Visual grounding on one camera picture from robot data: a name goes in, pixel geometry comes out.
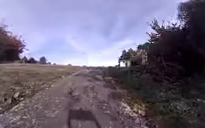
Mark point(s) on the dry grass field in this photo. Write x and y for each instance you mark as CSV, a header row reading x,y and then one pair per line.
x,y
26,76

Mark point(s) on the overgrown verge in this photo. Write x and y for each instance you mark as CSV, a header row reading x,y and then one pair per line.
x,y
176,100

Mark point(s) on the reddish trees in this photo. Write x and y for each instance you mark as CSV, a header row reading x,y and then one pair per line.
x,y
3,46

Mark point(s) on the wood of dark trees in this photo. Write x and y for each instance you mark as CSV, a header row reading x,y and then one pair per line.
x,y
186,43

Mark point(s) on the row of small trees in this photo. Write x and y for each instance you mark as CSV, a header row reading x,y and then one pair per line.
x,y
42,60

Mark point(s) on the building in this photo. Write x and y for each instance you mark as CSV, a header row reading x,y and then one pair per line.
x,y
136,58

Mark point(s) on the worn grey asphalt path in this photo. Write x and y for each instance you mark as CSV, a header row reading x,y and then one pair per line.
x,y
80,96

